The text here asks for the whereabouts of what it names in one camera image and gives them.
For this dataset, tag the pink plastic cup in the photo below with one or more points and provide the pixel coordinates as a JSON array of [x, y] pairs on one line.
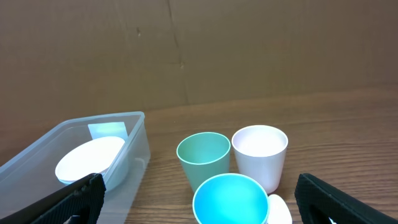
[[260, 154]]

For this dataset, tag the blue plastic cup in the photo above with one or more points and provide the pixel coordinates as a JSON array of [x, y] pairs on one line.
[[230, 198]]

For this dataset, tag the green plastic cup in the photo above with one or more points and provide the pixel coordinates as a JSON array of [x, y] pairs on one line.
[[204, 155]]

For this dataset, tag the clear plastic container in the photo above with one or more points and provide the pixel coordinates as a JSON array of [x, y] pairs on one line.
[[30, 175]]

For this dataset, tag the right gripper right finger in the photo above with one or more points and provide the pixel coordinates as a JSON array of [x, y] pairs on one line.
[[321, 203]]

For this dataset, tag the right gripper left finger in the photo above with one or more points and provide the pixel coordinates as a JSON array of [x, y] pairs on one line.
[[79, 202]]

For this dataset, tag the pink plastic spoon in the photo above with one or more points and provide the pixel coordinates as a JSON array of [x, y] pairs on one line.
[[278, 211]]

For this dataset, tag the white pink bowl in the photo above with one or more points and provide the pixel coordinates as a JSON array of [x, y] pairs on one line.
[[94, 156]]

